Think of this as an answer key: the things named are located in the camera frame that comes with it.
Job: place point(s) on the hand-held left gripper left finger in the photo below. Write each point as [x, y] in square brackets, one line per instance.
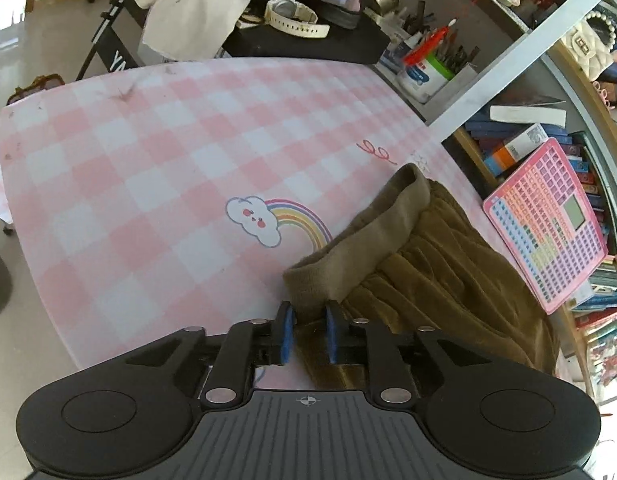
[287, 332]

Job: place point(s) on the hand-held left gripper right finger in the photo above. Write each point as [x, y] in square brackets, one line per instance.
[332, 332]

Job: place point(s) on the pink checked cartoon desk mat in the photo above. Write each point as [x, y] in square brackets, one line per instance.
[163, 160]

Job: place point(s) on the pink learning tablet toy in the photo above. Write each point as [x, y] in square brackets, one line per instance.
[543, 220]

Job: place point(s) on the orange and white box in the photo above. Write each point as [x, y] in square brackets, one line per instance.
[518, 147]

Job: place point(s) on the black flat case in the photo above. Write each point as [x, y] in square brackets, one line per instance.
[313, 46]

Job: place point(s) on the white leaning book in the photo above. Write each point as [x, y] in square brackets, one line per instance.
[528, 114]

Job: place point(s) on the row of colourful books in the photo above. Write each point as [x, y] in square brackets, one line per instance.
[588, 175]

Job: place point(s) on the pen holder with pens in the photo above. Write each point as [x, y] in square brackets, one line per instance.
[456, 55]

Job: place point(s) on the white wristwatch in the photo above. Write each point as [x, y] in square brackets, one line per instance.
[293, 17]

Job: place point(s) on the cream cloth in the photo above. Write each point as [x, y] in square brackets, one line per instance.
[198, 5]

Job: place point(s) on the brown basket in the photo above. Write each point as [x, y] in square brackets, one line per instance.
[36, 87]

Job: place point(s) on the black folding stand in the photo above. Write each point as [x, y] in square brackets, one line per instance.
[113, 25]

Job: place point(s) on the white quilted pearl bag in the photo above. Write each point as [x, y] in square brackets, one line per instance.
[588, 45]

